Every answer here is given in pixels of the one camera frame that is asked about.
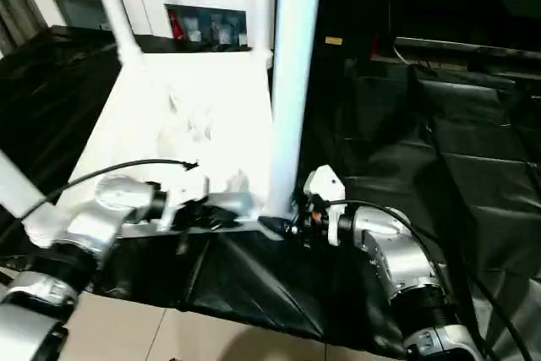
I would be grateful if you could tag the white plastic table top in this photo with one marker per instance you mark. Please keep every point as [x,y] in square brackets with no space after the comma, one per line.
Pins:
[169,82]

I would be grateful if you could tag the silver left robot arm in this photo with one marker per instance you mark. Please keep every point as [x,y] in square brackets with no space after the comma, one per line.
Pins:
[114,196]

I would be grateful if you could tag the small brown tag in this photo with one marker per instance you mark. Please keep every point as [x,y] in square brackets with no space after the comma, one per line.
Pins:
[333,40]

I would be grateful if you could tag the black plastic mat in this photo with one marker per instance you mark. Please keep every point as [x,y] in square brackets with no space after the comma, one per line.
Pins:
[422,145]

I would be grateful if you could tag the white plastic table leg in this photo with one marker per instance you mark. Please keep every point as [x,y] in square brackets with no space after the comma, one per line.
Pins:
[291,82]
[261,6]
[116,10]
[17,187]

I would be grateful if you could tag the beige curtain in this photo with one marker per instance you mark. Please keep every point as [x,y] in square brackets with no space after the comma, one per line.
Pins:
[17,10]

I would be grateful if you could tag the red item behind glass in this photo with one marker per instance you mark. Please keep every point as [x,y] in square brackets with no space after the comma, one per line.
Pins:
[175,27]

